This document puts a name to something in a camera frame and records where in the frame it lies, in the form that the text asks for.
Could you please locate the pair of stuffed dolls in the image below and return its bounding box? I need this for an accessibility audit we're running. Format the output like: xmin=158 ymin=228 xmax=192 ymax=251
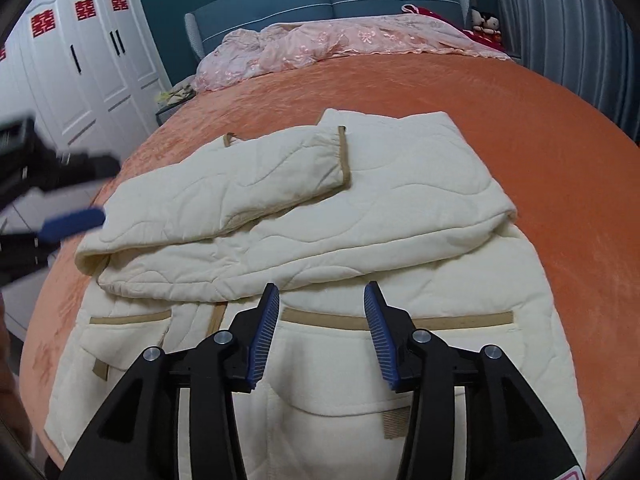
xmin=470 ymin=7 xmax=503 ymax=37

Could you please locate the red cloth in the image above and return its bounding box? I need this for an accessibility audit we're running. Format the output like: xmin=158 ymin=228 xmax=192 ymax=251
xmin=402 ymin=4 xmax=507 ymax=54

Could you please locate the pink floral quilt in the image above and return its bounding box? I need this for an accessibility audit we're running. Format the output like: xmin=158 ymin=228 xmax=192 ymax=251
xmin=194 ymin=12 xmax=514 ymax=93

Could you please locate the pale yellow cloth pile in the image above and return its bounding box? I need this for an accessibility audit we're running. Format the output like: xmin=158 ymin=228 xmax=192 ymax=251
xmin=157 ymin=84 xmax=197 ymax=109

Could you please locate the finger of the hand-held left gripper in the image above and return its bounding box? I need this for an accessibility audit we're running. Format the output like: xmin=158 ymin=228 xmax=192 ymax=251
xmin=37 ymin=207 xmax=107 ymax=243
xmin=35 ymin=151 xmax=122 ymax=192

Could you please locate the white quilt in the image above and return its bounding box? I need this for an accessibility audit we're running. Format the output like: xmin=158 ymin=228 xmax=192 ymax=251
xmin=44 ymin=107 xmax=587 ymax=480

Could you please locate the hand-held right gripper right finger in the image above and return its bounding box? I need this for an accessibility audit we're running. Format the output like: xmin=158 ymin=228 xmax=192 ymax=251
xmin=363 ymin=281 xmax=583 ymax=480

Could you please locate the orange plush bed blanket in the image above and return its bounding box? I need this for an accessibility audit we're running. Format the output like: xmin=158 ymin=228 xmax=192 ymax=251
xmin=17 ymin=52 xmax=640 ymax=463

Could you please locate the grey pleated curtain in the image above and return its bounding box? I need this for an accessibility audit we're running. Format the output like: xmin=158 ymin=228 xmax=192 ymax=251
xmin=487 ymin=0 xmax=640 ymax=142

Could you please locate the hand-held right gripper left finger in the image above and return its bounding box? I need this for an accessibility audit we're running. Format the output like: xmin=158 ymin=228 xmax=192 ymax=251
xmin=60 ymin=282 xmax=281 ymax=480

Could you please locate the white wardrobe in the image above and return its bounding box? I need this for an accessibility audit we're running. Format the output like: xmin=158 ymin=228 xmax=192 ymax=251
xmin=0 ymin=0 xmax=174 ymax=341

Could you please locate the dark nightstand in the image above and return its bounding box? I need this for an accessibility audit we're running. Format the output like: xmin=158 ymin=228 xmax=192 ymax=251
xmin=154 ymin=95 xmax=188 ymax=127

